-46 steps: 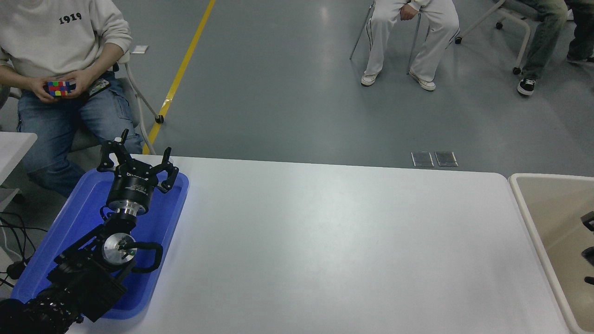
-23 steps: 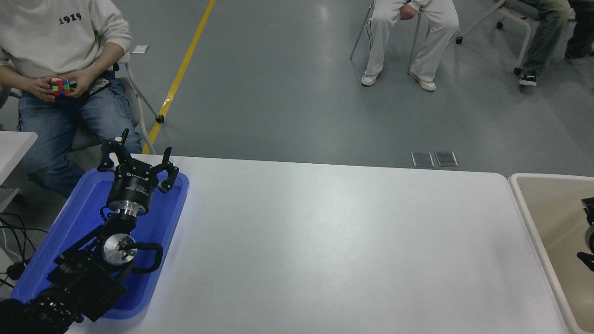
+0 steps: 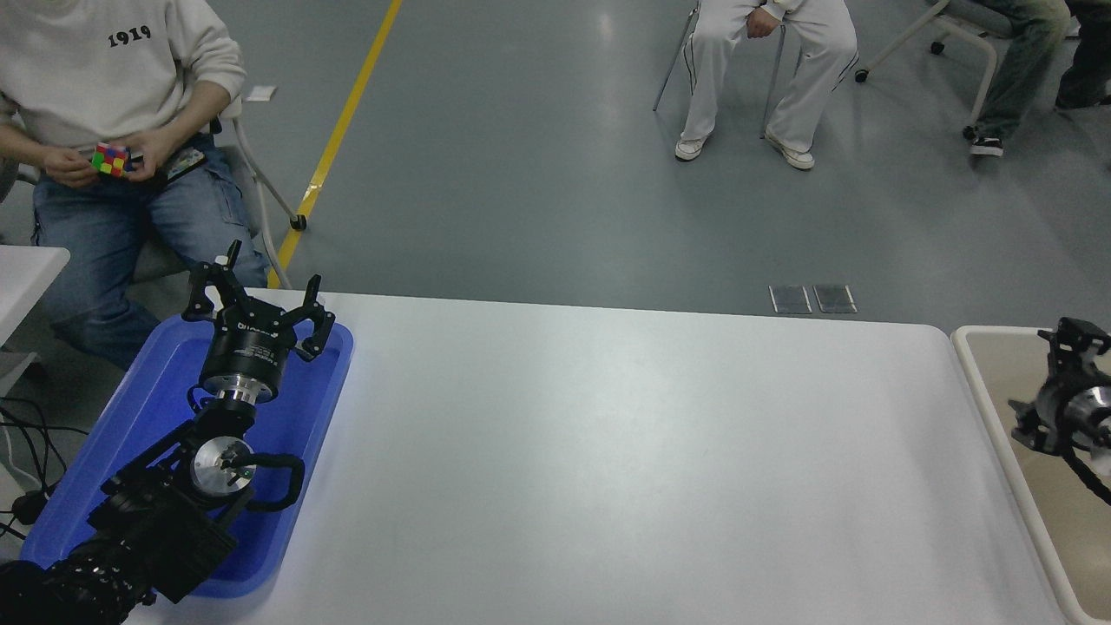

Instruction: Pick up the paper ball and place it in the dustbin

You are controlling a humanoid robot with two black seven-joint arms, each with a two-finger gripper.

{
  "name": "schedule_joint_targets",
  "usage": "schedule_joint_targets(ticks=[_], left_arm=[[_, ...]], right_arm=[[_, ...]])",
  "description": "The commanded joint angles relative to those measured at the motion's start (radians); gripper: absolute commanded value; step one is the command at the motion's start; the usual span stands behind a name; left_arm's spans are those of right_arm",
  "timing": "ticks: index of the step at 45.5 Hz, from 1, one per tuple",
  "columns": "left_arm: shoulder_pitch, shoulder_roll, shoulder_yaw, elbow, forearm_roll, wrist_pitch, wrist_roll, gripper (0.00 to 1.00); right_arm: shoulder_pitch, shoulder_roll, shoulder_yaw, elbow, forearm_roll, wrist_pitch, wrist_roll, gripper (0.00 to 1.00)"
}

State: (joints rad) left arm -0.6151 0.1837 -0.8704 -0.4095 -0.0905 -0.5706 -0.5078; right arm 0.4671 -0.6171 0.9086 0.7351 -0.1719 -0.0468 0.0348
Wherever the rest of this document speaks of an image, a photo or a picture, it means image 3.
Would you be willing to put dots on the white wheeled chair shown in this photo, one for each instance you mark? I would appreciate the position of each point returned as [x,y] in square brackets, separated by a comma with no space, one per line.
[968,30]

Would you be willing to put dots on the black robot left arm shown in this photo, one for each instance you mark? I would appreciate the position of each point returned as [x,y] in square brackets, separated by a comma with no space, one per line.
[156,521]

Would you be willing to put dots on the colourful puzzle cube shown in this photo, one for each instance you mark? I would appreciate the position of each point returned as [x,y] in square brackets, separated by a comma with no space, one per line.
[111,160]

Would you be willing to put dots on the large pale bin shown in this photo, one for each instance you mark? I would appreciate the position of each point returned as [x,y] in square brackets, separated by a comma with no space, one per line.
[1059,555]

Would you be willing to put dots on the black power plug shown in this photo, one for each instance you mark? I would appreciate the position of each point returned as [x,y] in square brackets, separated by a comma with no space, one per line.
[30,506]

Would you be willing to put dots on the person's left hand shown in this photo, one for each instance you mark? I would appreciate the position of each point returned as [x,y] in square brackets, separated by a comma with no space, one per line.
[154,152]

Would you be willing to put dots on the thin metal-legged chair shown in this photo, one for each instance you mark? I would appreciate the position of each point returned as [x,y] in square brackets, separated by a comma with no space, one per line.
[673,63]

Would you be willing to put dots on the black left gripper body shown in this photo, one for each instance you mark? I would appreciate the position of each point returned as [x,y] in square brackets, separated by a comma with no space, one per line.
[247,351]

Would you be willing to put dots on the small white table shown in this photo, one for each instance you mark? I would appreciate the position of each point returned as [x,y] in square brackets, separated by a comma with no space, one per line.
[26,278]

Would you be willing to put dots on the person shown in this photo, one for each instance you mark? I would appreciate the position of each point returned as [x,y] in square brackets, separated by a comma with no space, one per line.
[720,52]
[1024,61]
[87,69]
[1089,61]

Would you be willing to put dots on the grey chair with white legs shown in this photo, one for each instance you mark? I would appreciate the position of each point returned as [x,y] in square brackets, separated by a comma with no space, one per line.
[156,260]

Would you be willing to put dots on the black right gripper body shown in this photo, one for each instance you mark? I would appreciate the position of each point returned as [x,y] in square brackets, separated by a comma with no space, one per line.
[1059,421]

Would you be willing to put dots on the person's left forearm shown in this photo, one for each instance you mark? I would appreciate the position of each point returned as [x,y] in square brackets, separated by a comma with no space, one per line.
[198,111]

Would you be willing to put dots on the person's right hand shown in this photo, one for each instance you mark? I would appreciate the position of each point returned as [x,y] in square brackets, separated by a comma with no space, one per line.
[69,167]

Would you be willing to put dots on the silver floor plate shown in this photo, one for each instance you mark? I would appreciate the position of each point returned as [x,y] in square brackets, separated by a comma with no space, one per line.
[835,298]
[790,299]

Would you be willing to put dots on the blue plastic tray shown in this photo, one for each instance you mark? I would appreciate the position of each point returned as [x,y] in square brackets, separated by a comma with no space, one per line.
[147,408]

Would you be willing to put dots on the person's hand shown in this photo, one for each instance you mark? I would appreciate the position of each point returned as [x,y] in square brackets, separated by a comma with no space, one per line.
[764,23]

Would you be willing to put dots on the phone with patterned case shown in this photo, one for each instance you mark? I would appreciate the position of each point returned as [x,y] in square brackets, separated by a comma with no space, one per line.
[184,165]

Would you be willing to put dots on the person's right forearm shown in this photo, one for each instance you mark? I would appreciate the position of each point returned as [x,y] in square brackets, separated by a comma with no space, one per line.
[26,146]

